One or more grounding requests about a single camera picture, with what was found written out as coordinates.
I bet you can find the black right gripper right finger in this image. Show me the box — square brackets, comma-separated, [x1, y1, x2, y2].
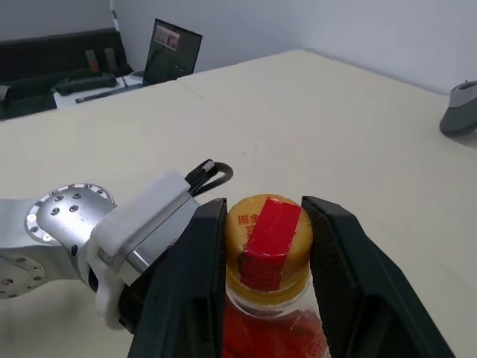
[300, 195, 458, 358]

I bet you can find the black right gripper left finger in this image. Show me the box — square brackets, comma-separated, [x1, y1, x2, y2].
[127, 198, 228, 358]

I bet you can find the glass bottle with gold cap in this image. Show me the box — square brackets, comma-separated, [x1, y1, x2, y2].
[221, 192, 333, 358]

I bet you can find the grey vertical computer mouse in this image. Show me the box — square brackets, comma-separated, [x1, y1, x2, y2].
[438, 79, 477, 139]

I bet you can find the white side table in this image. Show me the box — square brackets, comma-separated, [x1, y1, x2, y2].
[52, 74, 145, 110]

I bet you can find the flat black bar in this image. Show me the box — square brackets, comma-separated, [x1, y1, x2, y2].
[75, 87, 128, 104]

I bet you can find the long black bag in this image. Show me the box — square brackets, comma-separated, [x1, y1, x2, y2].
[51, 72, 117, 95]

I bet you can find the black open laptop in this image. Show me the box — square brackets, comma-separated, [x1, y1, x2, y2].
[124, 17, 204, 88]

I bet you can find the black sofa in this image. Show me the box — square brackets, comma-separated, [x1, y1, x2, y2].
[0, 28, 133, 121]

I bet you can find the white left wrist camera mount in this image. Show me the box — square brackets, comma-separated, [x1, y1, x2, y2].
[86, 169, 204, 331]

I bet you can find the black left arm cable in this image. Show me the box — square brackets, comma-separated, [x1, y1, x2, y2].
[184, 159, 235, 197]

